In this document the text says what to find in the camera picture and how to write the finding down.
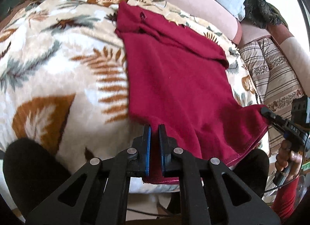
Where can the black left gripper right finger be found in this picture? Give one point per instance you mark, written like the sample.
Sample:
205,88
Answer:
210,192

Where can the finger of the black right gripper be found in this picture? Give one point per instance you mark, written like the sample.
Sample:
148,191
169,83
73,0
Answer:
271,117

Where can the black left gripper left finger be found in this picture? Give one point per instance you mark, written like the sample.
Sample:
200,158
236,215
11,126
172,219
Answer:
98,192

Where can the dark red fleece garment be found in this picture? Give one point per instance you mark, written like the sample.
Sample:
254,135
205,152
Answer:
177,78

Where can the person right hand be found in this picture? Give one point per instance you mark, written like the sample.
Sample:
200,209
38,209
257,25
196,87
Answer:
282,160

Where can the striped brown quilt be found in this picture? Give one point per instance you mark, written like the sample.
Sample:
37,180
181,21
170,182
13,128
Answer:
274,79

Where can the dark furry garment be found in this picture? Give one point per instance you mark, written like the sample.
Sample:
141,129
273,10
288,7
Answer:
261,13

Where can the pink quilted bolster cushion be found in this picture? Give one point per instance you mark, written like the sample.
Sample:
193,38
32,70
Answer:
213,12

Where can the leaf pattern fleece blanket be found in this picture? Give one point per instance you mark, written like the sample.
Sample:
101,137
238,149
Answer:
65,91

